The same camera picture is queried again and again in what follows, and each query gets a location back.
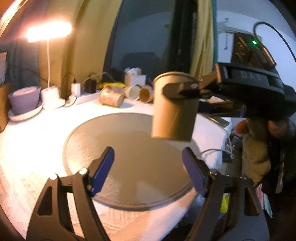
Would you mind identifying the white plate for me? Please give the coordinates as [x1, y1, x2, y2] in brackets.
[8, 100, 43, 122]

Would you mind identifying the white charger plug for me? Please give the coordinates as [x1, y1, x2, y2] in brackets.
[71, 79, 81, 97]

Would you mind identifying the paper cup white inside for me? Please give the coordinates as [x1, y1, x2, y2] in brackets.
[125, 85, 141, 100]

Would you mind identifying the round grey mat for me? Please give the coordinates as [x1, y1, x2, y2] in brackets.
[63, 113, 200, 211]

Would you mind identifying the cardboard box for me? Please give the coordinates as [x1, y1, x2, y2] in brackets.
[0, 83, 11, 133]

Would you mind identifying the patterned paper cup lying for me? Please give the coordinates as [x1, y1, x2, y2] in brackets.
[99, 86, 124, 108]

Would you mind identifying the white table cloth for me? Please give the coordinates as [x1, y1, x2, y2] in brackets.
[1, 99, 231, 240]

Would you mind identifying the white desk lamp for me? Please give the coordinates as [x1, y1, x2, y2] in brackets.
[25, 20, 72, 110]

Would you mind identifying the white woven basket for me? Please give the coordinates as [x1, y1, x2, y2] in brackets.
[125, 67, 147, 86]

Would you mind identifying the yellow curtain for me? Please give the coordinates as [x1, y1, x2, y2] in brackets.
[41, 1, 217, 95]

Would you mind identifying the paper cup brown inside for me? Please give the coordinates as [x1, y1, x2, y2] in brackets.
[139, 86, 154, 103]

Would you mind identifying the gloved hand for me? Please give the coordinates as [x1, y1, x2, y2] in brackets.
[235, 118, 295, 186]

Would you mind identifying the purple bowl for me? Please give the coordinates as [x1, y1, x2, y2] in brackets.
[8, 86, 41, 115]

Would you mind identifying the white power strip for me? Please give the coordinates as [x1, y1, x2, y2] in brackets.
[69, 92, 100, 105]

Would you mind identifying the black power adapter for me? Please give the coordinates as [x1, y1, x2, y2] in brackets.
[85, 78, 97, 93]

